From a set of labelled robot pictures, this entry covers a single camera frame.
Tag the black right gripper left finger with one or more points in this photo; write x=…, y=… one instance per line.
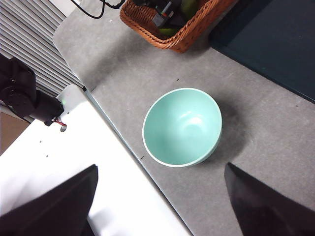
x=49, y=214

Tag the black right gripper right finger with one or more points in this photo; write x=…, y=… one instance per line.
x=270, y=211

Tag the green avocado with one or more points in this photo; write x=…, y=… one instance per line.
x=168, y=32

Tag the teal bowl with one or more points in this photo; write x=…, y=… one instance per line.
x=182, y=127

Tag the brown wicker basket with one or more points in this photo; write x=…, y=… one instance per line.
x=187, y=37

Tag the black rectangular tray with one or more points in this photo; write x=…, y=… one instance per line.
x=275, y=37

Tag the grey ribbed panel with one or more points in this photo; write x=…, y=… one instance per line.
x=24, y=37

